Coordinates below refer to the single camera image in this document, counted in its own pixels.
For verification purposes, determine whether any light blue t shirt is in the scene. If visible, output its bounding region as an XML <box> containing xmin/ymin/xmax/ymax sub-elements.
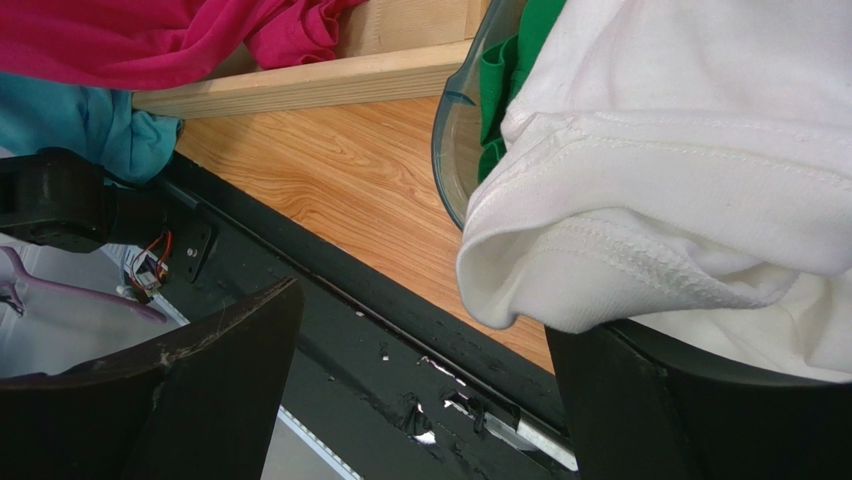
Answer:
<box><xmin>1</xmin><ymin>73</ymin><xmax>183</xmax><ymax>185</ymax></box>

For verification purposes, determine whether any magenta t shirt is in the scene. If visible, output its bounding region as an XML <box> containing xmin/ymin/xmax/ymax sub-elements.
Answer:
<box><xmin>1</xmin><ymin>0</ymin><xmax>357</xmax><ymax>91</ymax></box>

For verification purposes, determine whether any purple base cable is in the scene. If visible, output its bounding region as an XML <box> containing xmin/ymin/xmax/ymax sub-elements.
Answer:
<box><xmin>0</xmin><ymin>246</ymin><xmax>169</xmax><ymax>326</ymax></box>

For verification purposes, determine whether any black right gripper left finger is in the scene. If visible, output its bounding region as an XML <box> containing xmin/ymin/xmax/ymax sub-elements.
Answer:
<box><xmin>1</xmin><ymin>278</ymin><xmax>304</xmax><ymax>479</ymax></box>

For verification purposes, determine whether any green t shirt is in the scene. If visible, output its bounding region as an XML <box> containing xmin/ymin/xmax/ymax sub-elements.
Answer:
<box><xmin>477</xmin><ymin>0</ymin><xmax>566</xmax><ymax>182</ymax></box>

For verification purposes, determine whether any clear blue plastic tub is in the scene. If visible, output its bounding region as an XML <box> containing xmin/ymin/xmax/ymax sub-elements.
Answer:
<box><xmin>431</xmin><ymin>1</ymin><xmax>526</xmax><ymax>228</ymax></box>

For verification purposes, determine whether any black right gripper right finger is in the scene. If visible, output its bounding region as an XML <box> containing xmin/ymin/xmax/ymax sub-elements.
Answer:
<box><xmin>546</xmin><ymin>320</ymin><xmax>851</xmax><ymax>479</ymax></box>

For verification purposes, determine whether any wooden clothes rack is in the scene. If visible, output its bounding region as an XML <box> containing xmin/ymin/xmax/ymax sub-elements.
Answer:
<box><xmin>133</xmin><ymin>0</ymin><xmax>489</xmax><ymax>119</ymax></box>

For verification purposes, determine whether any white t shirt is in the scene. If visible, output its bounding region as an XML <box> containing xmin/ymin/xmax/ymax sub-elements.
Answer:
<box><xmin>456</xmin><ymin>1</ymin><xmax>851</xmax><ymax>382</ymax></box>

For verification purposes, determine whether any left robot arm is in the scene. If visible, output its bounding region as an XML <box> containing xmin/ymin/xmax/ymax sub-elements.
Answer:
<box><xmin>1</xmin><ymin>148</ymin><xmax>168</xmax><ymax>253</ymax></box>

